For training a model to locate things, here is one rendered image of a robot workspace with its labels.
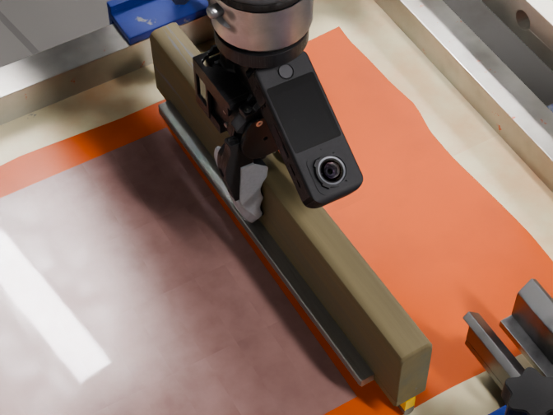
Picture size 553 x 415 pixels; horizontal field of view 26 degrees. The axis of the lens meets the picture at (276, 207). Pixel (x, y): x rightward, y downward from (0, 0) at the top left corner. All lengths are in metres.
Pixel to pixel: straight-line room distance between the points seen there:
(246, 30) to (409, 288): 0.31
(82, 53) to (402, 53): 0.32
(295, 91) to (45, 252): 0.31
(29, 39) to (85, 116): 1.49
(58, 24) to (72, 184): 1.57
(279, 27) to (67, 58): 0.38
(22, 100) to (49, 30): 1.50
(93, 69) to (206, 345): 0.32
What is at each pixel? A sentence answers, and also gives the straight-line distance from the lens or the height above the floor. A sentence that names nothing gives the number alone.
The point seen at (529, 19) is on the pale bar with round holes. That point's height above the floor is 1.02.
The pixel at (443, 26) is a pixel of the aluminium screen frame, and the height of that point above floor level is 0.99.
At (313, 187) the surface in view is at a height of 1.14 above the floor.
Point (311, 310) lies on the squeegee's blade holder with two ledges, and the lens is 0.99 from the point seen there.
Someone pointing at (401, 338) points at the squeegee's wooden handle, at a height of 1.05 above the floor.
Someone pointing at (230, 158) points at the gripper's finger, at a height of 1.10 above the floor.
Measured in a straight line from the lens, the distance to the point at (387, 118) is 1.17.
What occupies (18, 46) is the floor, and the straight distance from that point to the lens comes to 2.66.
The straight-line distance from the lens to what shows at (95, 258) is 1.08.
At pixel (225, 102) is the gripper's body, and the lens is 0.93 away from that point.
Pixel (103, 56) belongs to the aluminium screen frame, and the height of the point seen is 0.99.
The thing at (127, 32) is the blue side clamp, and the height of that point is 1.00.
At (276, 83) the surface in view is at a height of 1.18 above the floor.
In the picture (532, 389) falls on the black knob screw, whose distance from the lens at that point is 0.89.
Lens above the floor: 1.82
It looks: 52 degrees down
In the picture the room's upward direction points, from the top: straight up
